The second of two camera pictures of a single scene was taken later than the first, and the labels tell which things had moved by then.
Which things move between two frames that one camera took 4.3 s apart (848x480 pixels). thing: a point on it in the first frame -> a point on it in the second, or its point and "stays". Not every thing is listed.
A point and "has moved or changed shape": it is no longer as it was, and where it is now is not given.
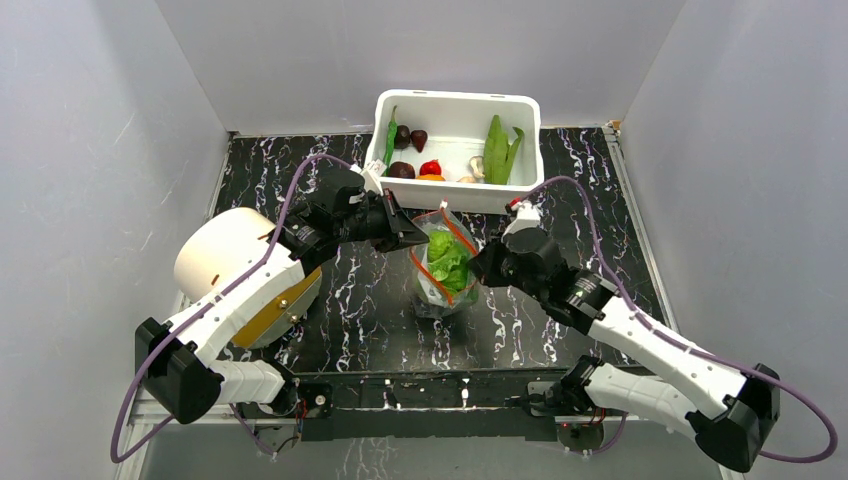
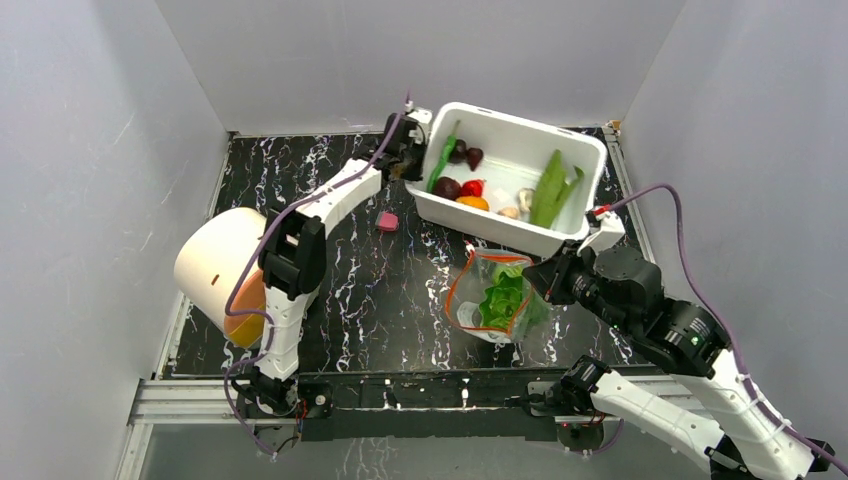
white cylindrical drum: (221, 240) stays
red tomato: (430, 168) -> (473, 188)
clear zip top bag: (444, 283) -> (493, 298)
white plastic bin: (456, 124) has moved or changed shape
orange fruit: (430, 177) -> (478, 202)
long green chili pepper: (392, 131) has moved or changed shape
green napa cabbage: (448, 262) -> (511, 304)
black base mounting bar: (484, 404) stays
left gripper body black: (367, 225) -> (413, 160)
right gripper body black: (495, 266) -> (559, 276)
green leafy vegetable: (499, 152) -> (552, 190)
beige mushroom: (476, 169) -> (525, 197)
